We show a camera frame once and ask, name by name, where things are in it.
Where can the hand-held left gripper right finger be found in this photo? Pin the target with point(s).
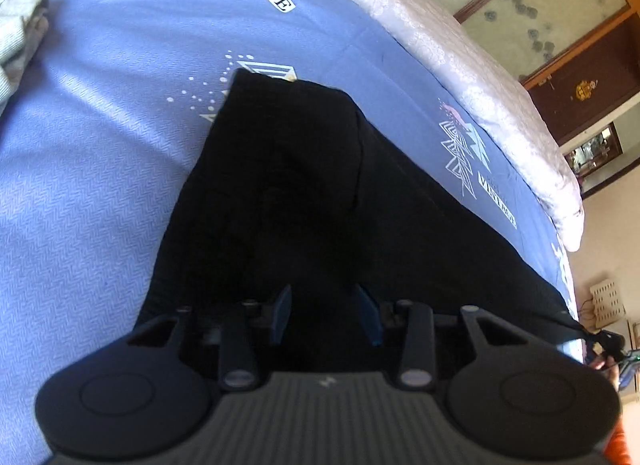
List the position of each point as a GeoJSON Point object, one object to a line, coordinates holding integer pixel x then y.
{"type": "Point", "coordinates": [367, 317]}

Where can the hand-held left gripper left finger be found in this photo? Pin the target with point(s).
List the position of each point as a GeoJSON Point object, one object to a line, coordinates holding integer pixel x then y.
{"type": "Point", "coordinates": [281, 315]}

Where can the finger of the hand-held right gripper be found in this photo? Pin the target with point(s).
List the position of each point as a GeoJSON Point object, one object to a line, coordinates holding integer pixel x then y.
{"type": "Point", "coordinates": [610, 342]}

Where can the black pants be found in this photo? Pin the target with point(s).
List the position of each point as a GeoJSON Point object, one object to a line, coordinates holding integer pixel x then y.
{"type": "Point", "coordinates": [300, 195]}

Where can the person's right hand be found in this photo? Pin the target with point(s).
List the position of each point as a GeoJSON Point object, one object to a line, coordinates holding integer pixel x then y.
{"type": "Point", "coordinates": [602, 364]}

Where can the white perforated box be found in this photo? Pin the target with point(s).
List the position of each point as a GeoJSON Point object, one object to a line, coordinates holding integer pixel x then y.
{"type": "Point", "coordinates": [610, 302]}

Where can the orange cloth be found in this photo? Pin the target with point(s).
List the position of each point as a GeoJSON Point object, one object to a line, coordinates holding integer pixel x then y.
{"type": "Point", "coordinates": [625, 445]}

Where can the dark brown door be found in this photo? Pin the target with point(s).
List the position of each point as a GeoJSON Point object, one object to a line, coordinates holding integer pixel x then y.
{"type": "Point", "coordinates": [600, 95]}

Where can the blue printed bed sheet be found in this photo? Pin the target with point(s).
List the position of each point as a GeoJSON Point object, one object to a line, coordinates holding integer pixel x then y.
{"type": "Point", "coordinates": [100, 145]}

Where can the pale lilac floral quilt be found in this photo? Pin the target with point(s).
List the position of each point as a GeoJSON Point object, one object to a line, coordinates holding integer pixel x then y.
{"type": "Point", "coordinates": [450, 45]}

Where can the wooden wardrobe with floral glass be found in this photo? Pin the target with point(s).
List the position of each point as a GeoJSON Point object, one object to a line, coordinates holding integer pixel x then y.
{"type": "Point", "coordinates": [550, 5]}

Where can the striped light cloth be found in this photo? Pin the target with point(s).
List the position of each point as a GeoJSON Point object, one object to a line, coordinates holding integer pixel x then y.
{"type": "Point", "coordinates": [20, 30]}

